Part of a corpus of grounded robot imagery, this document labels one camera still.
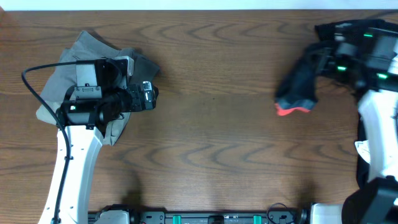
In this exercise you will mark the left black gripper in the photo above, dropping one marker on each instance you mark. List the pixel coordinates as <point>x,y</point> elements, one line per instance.
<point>148,101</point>

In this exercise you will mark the black leggings with red waistband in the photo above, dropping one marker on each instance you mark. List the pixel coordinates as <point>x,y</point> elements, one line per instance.
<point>296,91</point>

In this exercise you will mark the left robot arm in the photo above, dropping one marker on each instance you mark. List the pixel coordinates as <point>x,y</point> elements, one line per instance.
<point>78,149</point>

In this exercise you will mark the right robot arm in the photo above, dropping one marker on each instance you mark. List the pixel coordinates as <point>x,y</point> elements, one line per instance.
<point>375,202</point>

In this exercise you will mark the beige folded shorts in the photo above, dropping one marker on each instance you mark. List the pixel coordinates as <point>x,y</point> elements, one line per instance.
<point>113,131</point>

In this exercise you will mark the grey folded shorts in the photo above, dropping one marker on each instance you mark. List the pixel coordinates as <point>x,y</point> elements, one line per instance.
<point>65,71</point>

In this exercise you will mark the black shirt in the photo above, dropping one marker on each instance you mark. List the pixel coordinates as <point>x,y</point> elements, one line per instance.
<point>358,40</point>

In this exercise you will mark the white shirt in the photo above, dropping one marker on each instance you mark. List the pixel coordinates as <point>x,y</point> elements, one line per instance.
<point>362,149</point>

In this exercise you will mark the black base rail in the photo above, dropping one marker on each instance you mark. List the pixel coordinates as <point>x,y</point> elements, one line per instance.
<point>276,213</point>

